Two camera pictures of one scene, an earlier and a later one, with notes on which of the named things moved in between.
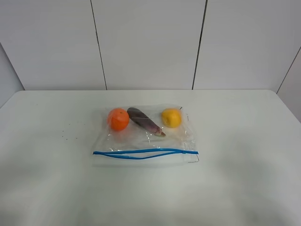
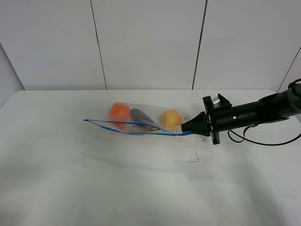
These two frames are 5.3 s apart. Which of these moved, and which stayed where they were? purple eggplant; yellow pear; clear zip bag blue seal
Moved: clear zip bag blue seal
Stayed: yellow pear; purple eggplant
